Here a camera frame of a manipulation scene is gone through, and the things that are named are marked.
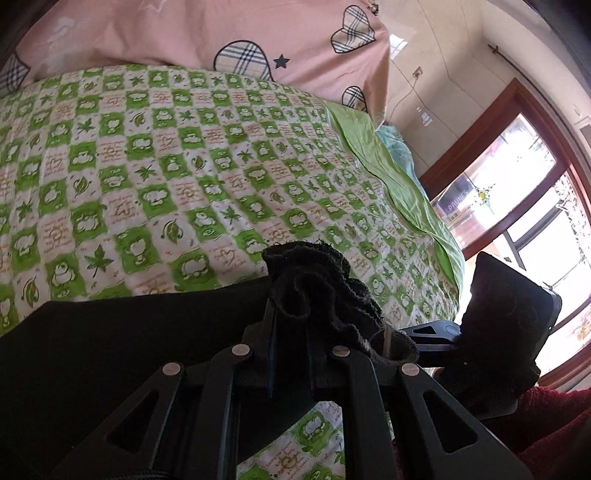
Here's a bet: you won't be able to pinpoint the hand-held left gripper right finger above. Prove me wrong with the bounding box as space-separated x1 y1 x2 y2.
305 323 523 480

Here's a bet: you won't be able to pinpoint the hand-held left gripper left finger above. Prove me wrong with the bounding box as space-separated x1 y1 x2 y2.
60 299 280 480

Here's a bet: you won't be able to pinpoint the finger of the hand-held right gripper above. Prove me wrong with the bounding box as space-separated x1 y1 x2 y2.
397 320 463 357

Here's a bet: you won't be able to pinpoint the black pants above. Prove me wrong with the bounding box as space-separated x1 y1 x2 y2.
0 239 421 462

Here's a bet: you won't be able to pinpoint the person's right forearm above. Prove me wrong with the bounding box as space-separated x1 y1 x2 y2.
485 385 591 480

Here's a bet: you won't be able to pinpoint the wooden framed window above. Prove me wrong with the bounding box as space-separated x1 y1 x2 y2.
418 78 591 394

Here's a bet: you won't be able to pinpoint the plain green sheet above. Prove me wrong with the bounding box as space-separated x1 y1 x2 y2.
323 99 467 292

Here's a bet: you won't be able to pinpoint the light blue cloth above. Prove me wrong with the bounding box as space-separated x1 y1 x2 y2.
376 124 420 182

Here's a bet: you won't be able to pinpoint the green checkered bed sheet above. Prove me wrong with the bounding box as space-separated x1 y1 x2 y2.
0 65 462 480

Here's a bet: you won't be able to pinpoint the dark curtain rod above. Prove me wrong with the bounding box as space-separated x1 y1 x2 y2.
487 44 591 139

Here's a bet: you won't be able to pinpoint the pink heart-pattern pillow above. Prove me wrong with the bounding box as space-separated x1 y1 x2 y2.
0 0 392 129

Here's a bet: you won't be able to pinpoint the white wall cable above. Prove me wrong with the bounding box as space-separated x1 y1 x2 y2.
387 76 451 121

